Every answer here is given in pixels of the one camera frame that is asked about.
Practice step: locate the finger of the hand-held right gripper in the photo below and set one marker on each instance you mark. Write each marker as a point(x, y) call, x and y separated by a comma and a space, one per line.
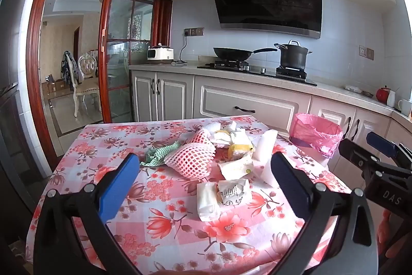
point(381, 143)
point(355, 152)

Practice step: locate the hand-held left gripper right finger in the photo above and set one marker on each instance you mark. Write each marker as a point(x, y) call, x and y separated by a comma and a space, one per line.
point(288, 184)

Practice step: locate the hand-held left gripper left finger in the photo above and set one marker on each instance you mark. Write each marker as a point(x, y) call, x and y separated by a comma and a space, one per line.
point(117, 188)

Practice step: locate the pink-lined trash bin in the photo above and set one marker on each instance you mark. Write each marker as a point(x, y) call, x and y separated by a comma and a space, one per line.
point(317, 131)

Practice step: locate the green striped cloth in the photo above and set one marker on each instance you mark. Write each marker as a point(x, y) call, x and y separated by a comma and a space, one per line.
point(151, 159)

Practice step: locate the plain white paper wrapper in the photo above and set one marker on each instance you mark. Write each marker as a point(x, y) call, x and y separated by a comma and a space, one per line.
point(236, 167)

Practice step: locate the printed paper wrapper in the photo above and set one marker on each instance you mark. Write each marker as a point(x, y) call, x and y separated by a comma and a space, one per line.
point(231, 193)

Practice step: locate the large pink foam fruit net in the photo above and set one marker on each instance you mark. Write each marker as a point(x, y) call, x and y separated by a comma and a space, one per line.
point(190, 160)

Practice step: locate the white tissue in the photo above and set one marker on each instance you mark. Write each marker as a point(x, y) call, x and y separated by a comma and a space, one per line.
point(232, 126)

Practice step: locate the small pink foam fruit net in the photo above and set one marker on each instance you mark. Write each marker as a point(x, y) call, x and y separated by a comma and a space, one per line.
point(201, 136)

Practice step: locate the person's right hand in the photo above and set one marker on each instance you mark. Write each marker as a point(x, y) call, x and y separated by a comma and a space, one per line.
point(383, 230)

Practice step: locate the white base cabinet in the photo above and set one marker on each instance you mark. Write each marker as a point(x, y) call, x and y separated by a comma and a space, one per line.
point(170, 97)
point(370, 123)

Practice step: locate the white cup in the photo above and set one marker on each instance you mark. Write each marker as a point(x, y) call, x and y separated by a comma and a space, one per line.
point(405, 106)

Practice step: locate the white pitcher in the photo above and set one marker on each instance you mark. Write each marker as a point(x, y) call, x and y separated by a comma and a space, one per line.
point(391, 99)

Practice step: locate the red ceramic jar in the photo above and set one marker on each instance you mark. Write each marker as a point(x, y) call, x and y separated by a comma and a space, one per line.
point(382, 95)

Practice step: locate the speckled kitchen countertop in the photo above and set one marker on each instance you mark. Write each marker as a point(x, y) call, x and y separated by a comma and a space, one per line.
point(322, 88)

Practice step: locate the white cabinet drawer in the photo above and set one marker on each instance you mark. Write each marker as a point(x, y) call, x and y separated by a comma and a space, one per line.
point(251, 101)

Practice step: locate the white upholstered dining chair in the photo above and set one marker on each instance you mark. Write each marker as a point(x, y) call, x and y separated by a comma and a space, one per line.
point(86, 81)

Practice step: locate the black lidded pot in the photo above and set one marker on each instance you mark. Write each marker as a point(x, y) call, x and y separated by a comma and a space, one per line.
point(293, 57)

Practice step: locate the dark cabinet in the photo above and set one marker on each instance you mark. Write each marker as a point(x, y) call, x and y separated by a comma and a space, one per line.
point(13, 139)

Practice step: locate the cardboard boxes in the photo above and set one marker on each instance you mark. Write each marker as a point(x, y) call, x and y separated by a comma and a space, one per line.
point(55, 86)

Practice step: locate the black gas stove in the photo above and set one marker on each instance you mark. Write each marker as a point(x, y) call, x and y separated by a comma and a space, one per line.
point(257, 69)

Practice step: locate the dark patterned garment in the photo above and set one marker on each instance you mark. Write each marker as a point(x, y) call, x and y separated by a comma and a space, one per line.
point(68, 68)

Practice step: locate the white countertop appliance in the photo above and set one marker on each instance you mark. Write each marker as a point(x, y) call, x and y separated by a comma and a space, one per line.
point(160, 54)

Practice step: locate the black wok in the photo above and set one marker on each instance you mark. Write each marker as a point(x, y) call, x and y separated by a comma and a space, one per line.
point(231, 53)

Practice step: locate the wooden glass sliding door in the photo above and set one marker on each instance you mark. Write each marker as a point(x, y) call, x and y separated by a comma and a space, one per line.
point(124, 36)

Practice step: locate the red wooden panel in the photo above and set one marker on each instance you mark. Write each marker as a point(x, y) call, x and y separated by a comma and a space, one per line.
point(162, 20)

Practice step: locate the empty wall outlet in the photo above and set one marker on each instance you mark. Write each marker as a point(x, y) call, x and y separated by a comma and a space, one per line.
point(366, 52)

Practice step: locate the red wooden door frame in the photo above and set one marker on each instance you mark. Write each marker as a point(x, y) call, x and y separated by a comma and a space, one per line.
point(35, 52)

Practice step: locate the wall outlet with plug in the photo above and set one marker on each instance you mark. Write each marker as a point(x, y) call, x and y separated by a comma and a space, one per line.
point(194, 31)

